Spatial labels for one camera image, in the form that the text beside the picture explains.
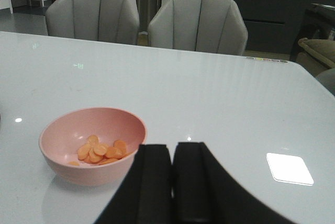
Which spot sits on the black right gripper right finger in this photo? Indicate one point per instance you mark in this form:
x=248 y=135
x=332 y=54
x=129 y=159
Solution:
x=204 y=192

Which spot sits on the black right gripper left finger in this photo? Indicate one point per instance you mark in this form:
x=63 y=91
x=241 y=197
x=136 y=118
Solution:
x=144 y=196

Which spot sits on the orange ham slices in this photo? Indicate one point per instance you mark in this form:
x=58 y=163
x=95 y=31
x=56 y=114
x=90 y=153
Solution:
x=95 y=152

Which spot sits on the pink bowl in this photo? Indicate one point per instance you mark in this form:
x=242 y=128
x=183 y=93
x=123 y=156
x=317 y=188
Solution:
x=61 y=139

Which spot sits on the right beige chair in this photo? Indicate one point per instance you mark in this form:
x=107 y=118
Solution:
x=213 y=26

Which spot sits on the beige chair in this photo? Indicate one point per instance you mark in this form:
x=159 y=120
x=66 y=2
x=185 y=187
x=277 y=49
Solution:
x=213 y=26
x=115 y=21

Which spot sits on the olive cushion seat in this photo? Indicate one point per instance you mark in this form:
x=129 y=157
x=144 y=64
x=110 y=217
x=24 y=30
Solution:
x=315 y=55

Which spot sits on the left beige chair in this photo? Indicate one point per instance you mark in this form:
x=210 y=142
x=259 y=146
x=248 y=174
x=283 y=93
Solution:
x=115 y=21

